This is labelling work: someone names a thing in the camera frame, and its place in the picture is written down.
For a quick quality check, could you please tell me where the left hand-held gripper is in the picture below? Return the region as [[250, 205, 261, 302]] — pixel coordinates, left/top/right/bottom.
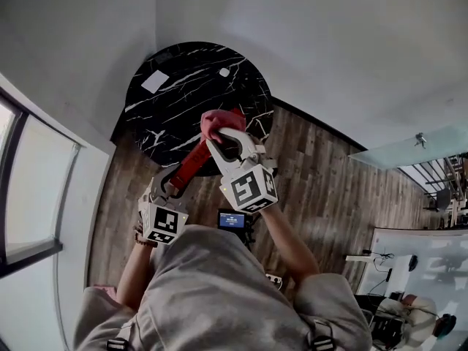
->
[[137, 166, 189, 246]]

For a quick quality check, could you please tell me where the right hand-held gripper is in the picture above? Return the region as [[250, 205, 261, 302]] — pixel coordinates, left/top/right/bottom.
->
[[205, 127, 280, 214]]

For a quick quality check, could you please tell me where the pink cloth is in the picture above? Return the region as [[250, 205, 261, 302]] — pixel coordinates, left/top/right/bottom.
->
[[200, 109, 247, 144]]

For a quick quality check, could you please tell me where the red book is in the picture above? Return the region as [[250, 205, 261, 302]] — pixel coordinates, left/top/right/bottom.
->
[[170, 107, 247, 192]]

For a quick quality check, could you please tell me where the person's right forearm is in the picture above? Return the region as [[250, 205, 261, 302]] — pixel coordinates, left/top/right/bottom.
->
[[256, 203, 322, 283]]

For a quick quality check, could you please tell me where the person's left forearm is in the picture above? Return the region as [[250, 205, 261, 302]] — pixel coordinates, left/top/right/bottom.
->
[[116, 239, 159, 311]]

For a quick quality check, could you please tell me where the small monitor with blue screen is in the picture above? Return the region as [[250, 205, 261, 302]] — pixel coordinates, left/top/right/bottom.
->
[[217, 208, 247, 230]]

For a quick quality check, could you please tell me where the white paper sheet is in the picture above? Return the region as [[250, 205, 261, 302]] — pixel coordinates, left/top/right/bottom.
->
[[140, 69, 170, 94]]

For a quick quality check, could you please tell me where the grey shirt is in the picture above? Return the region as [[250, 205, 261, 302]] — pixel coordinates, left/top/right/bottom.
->
[[72, 224, 374, 351]]

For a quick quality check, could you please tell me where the pink cushion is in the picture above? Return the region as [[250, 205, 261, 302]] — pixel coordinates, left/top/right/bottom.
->
[[91, 284, 118, 301]]

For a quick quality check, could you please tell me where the dark framed window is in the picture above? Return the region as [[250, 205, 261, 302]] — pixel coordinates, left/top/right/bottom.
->
[[0, 72, 82, 278]]

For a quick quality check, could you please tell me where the glass panel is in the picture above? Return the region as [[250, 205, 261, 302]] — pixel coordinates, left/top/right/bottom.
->
[[347, 121, 468, 170]]

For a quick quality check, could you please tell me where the stair railing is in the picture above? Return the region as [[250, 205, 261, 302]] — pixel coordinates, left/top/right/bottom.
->
[[397, 154, 468, 230]]

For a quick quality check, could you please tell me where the white desk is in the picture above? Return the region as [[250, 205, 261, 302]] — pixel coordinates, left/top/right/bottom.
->
[[344, 226, 468, 306]]

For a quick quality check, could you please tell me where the brown beaded bracelet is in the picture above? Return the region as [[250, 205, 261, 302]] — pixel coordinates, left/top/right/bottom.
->
[[132, 224, 159, 249]]

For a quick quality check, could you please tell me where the black strap buckle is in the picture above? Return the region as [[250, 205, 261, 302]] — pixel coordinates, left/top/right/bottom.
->
[[105, 337, 129, 351], [309, 319, 336, 351]]

